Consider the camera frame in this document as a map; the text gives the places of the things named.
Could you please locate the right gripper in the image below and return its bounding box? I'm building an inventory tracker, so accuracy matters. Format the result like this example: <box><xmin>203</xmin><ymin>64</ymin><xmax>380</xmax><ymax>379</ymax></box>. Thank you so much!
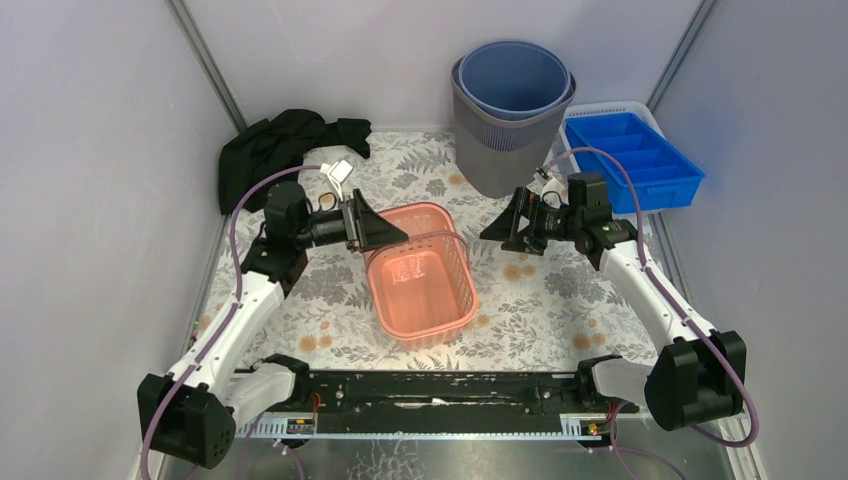
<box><xmin>479</xmin><ymin>187</ymin><xmax>581</xmax><ymax>257</ymax></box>

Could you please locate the pink plastic basket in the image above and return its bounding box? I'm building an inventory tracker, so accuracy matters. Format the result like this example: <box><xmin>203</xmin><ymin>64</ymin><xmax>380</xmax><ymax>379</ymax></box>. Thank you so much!
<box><xmin>364</xmin><ymin>202</ymin><xmax>479</xmax><ymax>350</ymax></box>

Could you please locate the blue divided plastic tray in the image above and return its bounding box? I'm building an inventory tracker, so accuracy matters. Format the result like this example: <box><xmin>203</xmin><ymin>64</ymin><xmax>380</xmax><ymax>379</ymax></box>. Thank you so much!
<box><xmin>564</xmin><ymin>112</ymin><xmax>705</xmax><ymax>212</ymax></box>

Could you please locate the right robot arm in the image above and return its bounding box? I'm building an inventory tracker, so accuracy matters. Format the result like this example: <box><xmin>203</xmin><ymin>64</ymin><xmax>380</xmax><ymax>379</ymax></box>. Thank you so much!
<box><xmin>480</xmin><ymin>173</ymin><xmax>747</xmax><ymax>431</ymax></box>

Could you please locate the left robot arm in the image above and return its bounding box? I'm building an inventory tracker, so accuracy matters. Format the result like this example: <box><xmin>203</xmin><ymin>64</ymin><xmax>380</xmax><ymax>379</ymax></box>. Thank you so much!
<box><xmin>137</xmin><ymin>181</ymin><xmax>408</xmax><ymax>469</ymax></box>

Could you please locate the grey waste bin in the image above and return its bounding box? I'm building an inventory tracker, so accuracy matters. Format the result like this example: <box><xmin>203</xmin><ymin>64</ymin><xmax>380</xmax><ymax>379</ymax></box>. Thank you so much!
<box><xmin>451</xmin><ymin>62</ymin><xmax>577</xmax><ymax>198</ymax></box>

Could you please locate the floral table mat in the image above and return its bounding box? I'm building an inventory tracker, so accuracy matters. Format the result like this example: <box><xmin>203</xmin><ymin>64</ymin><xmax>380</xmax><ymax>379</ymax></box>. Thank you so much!
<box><xmin>239</xmin><ymin>132</ymin><xmax>656</xmax><ymax>371</ymax></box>

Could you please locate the black cloth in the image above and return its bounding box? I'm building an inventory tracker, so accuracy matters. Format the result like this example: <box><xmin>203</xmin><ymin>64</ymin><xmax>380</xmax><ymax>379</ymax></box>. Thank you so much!
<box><xmin>217</xmin><ymin>109</ymin><xmax>372</xmax><ymax>215</ymax></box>

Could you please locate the blue inner bucket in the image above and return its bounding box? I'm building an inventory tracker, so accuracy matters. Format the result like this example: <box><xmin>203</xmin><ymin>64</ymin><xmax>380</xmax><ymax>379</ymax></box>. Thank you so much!
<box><xmin>458</xmin><ymin>40</ymin><xmax>574</xmax><ymax>121</ymax></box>

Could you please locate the white plastic basket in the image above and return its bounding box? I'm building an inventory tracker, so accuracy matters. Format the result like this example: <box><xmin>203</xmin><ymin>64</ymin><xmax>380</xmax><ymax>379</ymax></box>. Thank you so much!
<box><xmin>558</xmin><ymin>100</ymin><xmax>666</xmax><ymax>216</ymax></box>

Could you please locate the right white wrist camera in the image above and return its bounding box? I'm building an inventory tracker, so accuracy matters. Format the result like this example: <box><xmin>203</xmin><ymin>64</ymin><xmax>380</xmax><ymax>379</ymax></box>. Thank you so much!
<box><xmin>534</xmin><ymin>168</ymin><xmax>567</xmax><ymax>208</ymax></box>

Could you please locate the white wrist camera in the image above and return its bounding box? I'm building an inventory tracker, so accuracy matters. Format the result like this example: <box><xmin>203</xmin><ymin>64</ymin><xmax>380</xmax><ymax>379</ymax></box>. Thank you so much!
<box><xmin>319</xmin><ymin>159</ymin><xmax>354</xmax><ymax>200</ymax></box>
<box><xmin>534</xmin><ymin>168</ymin><xmax>567</xmax><ymax>208</ymax></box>

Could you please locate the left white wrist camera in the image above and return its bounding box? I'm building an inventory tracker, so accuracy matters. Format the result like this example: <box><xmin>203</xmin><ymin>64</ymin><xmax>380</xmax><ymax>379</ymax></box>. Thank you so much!
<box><xmin>319</xmin><ymin>159</ymin><xmax>354</xmax><ymax>200</ymax></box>

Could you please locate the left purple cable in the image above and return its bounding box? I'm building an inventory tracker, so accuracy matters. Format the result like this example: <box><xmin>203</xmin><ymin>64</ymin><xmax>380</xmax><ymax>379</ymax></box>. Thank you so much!
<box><xmin>139</xmin><ymin>164</ymin><xmax>333</xmax><ymax>480</ymax></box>

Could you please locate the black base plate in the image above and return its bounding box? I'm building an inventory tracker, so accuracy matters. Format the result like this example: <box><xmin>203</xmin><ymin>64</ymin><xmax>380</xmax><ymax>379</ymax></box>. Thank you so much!
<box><xmin>254</xmin><ymin>370</ymin><xmax>621</xmax><ymax>441</ymax></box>

